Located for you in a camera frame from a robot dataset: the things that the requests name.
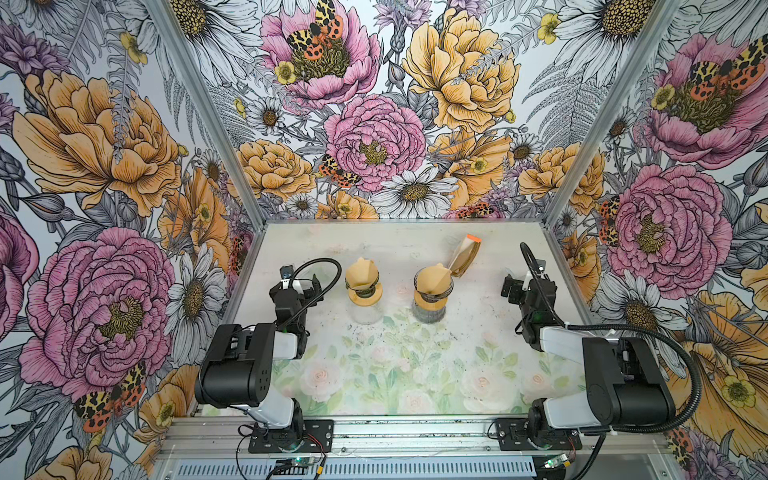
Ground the aluminium rail frame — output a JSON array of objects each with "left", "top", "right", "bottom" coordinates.
[{"left": 157, "top": 413, "right": 667, "bottom": 460}]

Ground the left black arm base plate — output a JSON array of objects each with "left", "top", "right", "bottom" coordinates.
[{"left": 247, "top": 419, "right": 335, "bottom": 454}]

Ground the white vented cable duct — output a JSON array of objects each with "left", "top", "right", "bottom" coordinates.
[{"left": 163, "top": 456, "right": 536, "bottom": 479}]

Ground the green glass dripper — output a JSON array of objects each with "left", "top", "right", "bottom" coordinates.
[{"left": 345, "top": 277, "right": 379, "bottom": 299}]

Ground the brown coffee filter stack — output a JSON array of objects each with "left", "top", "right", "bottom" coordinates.
[{"left": 448, "top": 235, "right": 482, "bottom": 278}]

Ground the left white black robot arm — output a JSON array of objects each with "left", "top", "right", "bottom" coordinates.
[{"left": 195, "top": 278, "right": 322, "bottom": 453}]

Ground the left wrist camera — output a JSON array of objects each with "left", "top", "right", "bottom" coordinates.
[{"left": 279, "top": 265, "right": 303, "bottom": 293}]

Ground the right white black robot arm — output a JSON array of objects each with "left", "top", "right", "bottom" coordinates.
[{"left": 501, "top": 275, "right": 676, "bottom": 449}]

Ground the clear glass flask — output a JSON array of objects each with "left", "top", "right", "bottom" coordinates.
[{"left": 349, "top": 304, "right": 385, "bottom": 325}]

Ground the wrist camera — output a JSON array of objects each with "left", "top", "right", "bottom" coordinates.
[
  {"left": 520, "top": 242, "right": 546, "bottom": 303},
  {"left": 279, "top": 265, "right": 303, "bottom": 293}
]

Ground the single brown coffee filter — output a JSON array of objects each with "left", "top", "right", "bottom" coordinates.
[{"left": 414, "top": 263, "right": 453, "bottom": 294}]

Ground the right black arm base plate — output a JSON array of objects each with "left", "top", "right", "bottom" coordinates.
[{"left": 492, "top": 417, "right": 582, "bottom": 452}]

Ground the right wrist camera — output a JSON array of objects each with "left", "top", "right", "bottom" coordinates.
[{"left": 520, "top": 242, "right": 546, "bottom": 303}]

